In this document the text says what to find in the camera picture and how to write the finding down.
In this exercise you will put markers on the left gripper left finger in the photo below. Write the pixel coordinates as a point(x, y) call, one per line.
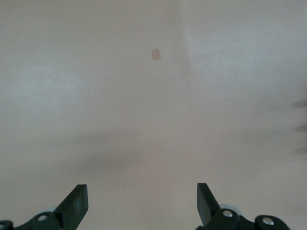
point(72, 208)

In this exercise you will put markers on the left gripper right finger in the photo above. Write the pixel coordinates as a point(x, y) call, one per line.
point(206, 206)

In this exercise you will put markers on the brown tape square mark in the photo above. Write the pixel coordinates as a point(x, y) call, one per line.
point(156, 54)

